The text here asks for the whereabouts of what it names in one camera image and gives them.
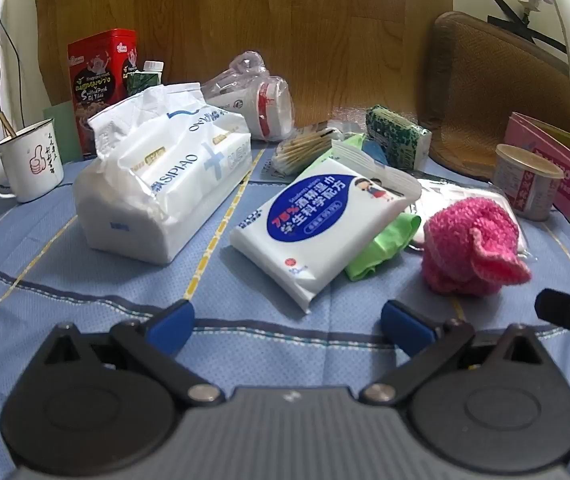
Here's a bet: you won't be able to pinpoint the small round tub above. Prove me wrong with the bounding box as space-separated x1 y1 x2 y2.
491 143 565 222

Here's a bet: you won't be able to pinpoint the black tape strips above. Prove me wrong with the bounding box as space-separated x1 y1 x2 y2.
488 0 568 53

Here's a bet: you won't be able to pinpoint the white and blue wet wipes pack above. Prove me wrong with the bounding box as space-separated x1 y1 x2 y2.
229 140 423 315

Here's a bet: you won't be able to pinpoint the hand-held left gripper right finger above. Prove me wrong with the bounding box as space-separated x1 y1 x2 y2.
359 300 552 407

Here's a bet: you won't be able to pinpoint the blue striped sheet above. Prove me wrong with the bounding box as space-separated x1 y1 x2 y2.
0 120 570 480

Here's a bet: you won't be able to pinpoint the brown woven seat cushion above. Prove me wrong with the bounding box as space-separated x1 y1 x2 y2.
417 11 570 181

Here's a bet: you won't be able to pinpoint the pack of cotton swabs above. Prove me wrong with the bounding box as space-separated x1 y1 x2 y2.
271 127 343 178

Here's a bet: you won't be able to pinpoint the green patterned sponge pack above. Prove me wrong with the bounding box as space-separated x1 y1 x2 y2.
365 105 433 171

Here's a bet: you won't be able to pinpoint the wooden panel board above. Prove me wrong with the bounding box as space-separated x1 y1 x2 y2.
35 0 456 123

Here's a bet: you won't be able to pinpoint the red tin box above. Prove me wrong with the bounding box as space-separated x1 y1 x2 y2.
67 28 138 158

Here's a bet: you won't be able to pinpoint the white tissue pack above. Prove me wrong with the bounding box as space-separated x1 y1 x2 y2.
73 82 253 265

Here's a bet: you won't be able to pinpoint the white packet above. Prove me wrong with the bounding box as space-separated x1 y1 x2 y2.
407 175 536 261

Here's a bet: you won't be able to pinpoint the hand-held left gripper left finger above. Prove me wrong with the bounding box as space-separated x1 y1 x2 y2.
35 300 226 407

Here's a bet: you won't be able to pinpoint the white enamel mug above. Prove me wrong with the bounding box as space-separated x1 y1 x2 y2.
0 119 64 204

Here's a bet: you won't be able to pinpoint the green carton with white cap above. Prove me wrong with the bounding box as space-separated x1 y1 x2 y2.
126 60 166 98

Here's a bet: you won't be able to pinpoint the white and red paper cup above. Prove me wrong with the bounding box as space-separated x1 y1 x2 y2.
235 77 296 141

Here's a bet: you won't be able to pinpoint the clear plastic bag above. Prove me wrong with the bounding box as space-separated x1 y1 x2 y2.
200 51 291 111

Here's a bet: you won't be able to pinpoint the pink knitted cloth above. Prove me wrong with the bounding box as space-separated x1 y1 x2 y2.
422 197 533 297

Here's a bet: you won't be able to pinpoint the green flat board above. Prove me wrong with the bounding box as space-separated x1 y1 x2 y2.
42 100 83 163

